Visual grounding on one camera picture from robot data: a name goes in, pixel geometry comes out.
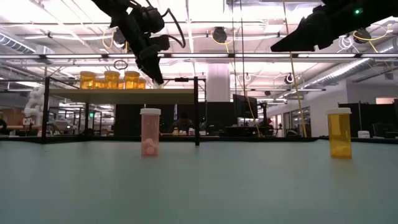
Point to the black metal shelf frame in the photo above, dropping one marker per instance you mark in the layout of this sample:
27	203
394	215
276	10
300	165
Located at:
46	109

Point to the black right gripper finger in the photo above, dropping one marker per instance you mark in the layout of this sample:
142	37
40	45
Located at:
301	39

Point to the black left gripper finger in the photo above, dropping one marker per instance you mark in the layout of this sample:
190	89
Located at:
152	63

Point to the small white container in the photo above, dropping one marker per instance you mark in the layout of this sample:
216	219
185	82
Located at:
363	134

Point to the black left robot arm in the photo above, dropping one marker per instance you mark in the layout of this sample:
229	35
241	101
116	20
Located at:
109	4

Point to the pink medicine bottle white cap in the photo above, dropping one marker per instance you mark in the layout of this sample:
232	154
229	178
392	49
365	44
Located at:
150	133

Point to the black computer monitor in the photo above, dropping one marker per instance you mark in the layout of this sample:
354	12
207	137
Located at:
245	107

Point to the black office partition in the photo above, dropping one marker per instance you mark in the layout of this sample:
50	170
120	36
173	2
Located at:
367	118

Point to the white robot figure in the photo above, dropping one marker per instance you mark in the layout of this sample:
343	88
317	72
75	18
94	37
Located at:
34	105

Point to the amber bottle with mixed capsules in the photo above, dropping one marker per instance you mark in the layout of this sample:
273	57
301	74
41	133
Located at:
132	81

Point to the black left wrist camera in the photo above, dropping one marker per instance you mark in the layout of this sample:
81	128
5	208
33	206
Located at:
161	42

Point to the yellow medicine bottle white cap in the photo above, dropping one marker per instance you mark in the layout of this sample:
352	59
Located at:
339	133

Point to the person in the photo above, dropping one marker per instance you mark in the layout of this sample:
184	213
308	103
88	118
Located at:
183	123

